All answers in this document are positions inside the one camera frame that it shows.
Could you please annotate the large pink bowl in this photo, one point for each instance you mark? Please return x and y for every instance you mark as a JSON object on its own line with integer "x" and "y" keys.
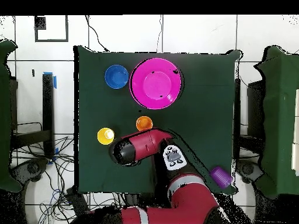
{"x": 155, "y": 84}

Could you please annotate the black post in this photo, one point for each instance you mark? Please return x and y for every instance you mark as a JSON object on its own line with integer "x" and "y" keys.
{"x": 48, "y": 105}

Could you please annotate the blue tape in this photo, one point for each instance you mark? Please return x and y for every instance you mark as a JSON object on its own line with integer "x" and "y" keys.
{"x": 55, "y": 81}

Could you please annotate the yellow cup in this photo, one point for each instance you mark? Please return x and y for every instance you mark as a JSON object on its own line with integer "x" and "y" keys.
{"x": 105, "y": 136}

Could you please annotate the green-clothed side table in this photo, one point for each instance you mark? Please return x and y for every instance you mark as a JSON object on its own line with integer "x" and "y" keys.
{"x": 4, "y": 116}
{"x": 280, "y": 116}

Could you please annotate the purple cup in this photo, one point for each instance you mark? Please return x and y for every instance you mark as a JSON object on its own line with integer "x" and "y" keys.
{"x": 221, "y": 177}

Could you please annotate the black wheeled base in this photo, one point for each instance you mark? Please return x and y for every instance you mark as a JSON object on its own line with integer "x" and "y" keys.
{"x": 247, "y": 168}
{"x": 33, "y": 168}

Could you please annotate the white board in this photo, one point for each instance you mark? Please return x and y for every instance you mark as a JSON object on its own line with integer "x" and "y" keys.
{"x": 296, "y": 130}

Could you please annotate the black square frame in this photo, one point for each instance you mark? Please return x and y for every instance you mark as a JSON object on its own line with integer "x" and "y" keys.
{"x": 40, "y": 23}

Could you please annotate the dark green tablecloth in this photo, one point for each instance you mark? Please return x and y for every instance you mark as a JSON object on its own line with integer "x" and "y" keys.
{"x": 105, "y": 105}

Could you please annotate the blue bowl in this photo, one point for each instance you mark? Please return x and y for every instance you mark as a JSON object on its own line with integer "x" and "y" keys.
{"x": 116, "y": 76}

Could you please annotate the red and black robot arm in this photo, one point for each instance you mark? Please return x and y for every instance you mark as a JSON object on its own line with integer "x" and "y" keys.
{"x": 144, "y": 144}

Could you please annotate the black power strip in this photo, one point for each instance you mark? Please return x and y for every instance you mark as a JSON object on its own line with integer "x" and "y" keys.
{"x": 77, "y": 200}

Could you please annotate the orange cup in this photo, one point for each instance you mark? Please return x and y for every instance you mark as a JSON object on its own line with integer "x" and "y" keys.
{"x": 144, "y": 123}

